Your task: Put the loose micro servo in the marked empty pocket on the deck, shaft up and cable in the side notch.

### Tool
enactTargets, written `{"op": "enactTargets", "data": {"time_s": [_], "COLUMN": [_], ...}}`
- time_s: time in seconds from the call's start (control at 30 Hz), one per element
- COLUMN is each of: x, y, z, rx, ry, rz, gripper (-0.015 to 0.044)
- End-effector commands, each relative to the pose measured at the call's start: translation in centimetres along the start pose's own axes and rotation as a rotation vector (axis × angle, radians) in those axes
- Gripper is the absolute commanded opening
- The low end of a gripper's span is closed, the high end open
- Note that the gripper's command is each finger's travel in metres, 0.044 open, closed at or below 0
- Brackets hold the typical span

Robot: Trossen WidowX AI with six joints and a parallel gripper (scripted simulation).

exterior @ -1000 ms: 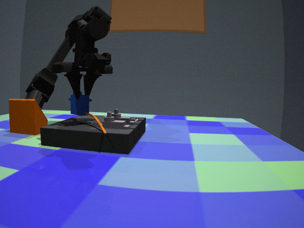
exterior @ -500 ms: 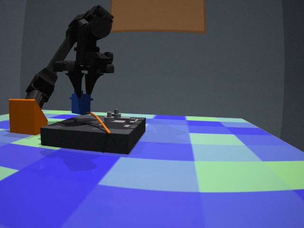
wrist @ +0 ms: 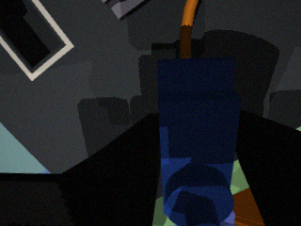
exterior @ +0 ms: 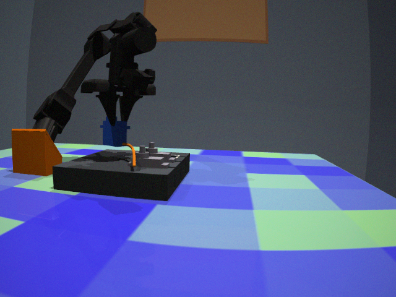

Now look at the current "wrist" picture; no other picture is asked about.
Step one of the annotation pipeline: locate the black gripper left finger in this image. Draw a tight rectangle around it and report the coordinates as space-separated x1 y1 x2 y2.
0 113 161 226

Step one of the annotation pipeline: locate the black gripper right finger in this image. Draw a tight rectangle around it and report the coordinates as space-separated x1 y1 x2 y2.
236 109 301 226

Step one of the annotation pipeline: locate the blue micro servo with orange cable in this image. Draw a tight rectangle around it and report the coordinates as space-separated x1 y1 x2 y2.
157 0 242 226

